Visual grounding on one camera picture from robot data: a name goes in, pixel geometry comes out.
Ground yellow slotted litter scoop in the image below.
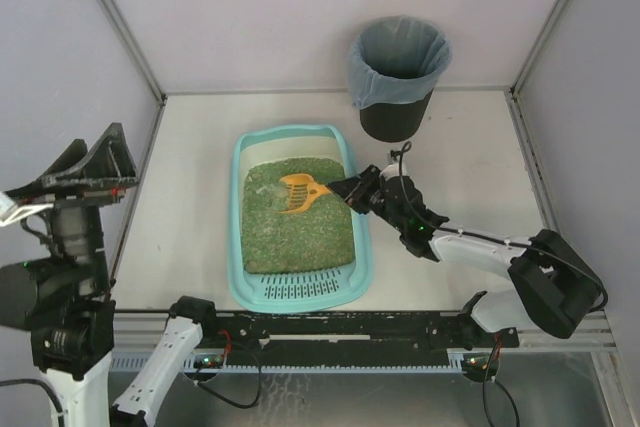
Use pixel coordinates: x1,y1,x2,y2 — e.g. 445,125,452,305
274,173,331,214

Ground teal plastic litter box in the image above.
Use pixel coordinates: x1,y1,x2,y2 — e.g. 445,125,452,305
227,125,374,314

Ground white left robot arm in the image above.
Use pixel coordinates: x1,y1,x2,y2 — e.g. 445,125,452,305
1,123,218,426

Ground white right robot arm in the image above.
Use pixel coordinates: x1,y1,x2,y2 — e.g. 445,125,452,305
327,164,608,339

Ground green cat litter pellets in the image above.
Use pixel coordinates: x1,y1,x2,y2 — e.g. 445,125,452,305
241,157,355,274

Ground black trash bin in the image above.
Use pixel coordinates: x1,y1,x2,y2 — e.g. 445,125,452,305
359,91,433,143

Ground blue trash bag liner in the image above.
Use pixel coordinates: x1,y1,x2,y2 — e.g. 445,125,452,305
346,16,453,110

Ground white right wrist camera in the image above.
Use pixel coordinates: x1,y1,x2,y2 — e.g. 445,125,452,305
380,163,400,181

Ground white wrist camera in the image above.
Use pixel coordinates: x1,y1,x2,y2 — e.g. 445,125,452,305
380,163,400,181
0,192,54,228

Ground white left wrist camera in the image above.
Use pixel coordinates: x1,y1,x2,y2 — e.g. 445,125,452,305
0,192,54,228

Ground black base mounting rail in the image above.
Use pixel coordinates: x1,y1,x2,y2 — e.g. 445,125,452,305
198,311,519,359

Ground black right camera cable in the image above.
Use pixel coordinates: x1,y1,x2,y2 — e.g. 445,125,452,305
389,140,610,313

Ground black camera cable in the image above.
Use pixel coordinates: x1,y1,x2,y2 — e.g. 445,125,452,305
389,140,610,313
0,376,69,427

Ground white slotted cable duct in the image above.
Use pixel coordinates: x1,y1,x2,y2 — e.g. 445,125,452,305
109,346,521,374

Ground black left camera cable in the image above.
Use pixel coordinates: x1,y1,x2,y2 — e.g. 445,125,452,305
0,376,69,427

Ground aluminium frame extrusion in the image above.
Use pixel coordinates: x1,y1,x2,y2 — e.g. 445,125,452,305
518,311,617,352

